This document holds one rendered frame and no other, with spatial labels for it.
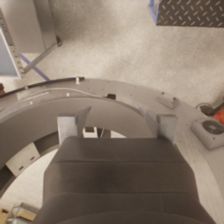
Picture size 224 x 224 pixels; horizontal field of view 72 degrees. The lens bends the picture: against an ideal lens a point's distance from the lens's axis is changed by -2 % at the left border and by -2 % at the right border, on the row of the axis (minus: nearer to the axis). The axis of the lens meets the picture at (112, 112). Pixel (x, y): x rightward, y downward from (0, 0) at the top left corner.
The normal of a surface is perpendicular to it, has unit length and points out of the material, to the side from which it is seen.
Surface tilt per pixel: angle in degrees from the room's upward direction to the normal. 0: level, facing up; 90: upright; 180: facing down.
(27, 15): 0
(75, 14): 0
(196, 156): 90
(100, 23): 0
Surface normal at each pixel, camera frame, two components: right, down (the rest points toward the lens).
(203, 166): -0.01, -0.76
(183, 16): -0.11, 0.64
